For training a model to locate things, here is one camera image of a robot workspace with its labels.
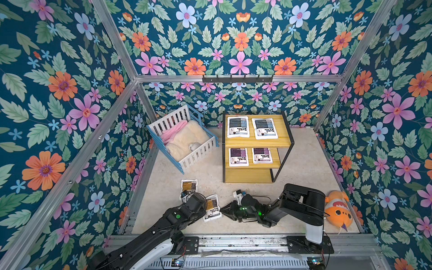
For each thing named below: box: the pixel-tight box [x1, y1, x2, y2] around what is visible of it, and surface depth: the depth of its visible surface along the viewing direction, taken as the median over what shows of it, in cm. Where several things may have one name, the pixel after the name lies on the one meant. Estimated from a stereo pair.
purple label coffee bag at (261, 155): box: [251, 147, 273, 164], surface depth 85 cm
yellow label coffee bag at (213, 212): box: [203, 194, 223, 223], surface depth 84 cm
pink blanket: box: [160, 119, 188, 145], surface depth 107 cm
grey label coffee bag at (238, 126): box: [227, 116, 250, 138], surface depth 74 cm
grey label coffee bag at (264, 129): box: [251, 118, 279, 141], surface depth 73 cm
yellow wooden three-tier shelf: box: [222, 110, 295, 184], surface depth 78 cm
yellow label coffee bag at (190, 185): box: [181, 178, 198, 194], surface depth 93 cm
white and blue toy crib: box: [146, 103, 220, 175], surface depth 103 cm
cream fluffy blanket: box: [165, 120, 211, 162], surface depth 105 cm
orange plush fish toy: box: [325, 190, 354, 236], surface depth 78 cm
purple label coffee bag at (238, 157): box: [228, 147, 250, 167], surface depth 84 cm
